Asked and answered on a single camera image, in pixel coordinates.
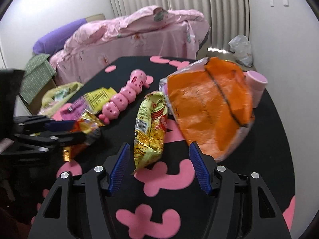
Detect gold orange snack wrapper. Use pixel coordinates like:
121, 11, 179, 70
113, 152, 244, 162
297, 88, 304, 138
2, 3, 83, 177
62, 110, 104, 162

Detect yellow purple snack wrapper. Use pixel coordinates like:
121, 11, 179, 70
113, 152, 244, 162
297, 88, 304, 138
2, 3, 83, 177
61, 87, 117, 120

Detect yellow red snack packet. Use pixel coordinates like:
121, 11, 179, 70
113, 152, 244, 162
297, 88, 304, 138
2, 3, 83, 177
133, 91, 168, 174

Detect orange plastic snack bag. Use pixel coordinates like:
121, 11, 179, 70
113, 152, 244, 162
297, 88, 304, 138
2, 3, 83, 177
159, 57, 255, 162

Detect yellow trash bag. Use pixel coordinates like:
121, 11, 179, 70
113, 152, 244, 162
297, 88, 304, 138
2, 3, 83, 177
37, 81, 83, 118

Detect green checked cloth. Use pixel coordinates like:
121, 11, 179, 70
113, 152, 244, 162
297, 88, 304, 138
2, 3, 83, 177
20, 53, 56, 105

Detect purple pillow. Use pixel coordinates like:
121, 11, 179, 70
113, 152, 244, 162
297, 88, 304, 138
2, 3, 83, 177
32, 18, 87, 55

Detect black pink patterned tablecloth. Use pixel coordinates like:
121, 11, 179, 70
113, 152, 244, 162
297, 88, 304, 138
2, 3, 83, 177
30, 56, 297, 239

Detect pink caterpillar toy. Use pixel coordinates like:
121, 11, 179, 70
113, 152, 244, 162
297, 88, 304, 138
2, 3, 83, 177
98, 69, 149, 125

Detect pink cylindrical cup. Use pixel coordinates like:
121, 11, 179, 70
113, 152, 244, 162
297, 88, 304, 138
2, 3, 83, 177
244, 70, 268, 109

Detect pink floral bed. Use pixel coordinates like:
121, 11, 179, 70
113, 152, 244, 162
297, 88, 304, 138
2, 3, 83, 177
50, 5, 210, 85

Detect white plastic bag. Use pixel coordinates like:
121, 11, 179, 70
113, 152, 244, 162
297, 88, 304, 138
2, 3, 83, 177
228, 35, 253, 68

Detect beige pleated curtain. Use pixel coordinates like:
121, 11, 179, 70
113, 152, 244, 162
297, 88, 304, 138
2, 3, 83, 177
103, 0, 251, 53

